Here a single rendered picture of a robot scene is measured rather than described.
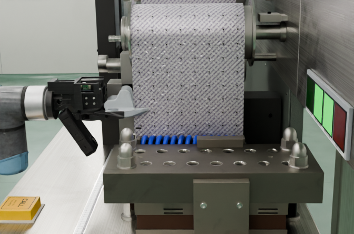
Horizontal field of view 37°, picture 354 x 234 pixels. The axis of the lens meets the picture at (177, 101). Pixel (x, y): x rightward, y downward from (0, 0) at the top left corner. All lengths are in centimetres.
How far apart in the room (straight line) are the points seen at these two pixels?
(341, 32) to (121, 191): 49
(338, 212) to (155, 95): 57
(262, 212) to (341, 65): 37
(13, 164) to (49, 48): 581
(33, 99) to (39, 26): 584
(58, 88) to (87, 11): 568
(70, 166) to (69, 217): 29
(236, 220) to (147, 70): 36
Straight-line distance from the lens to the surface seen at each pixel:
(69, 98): 114
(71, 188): 125
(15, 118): 117
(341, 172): 137
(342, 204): 140
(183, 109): 113
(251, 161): 102
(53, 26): 692
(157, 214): 101
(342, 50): 74
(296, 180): 98
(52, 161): 143
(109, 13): 144
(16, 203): 115
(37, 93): 114
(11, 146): 119
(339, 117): 72
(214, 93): 112
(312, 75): 88
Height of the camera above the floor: 139
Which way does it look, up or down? 14 degrees down
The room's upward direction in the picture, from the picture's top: 1 degrees counter-clockwise
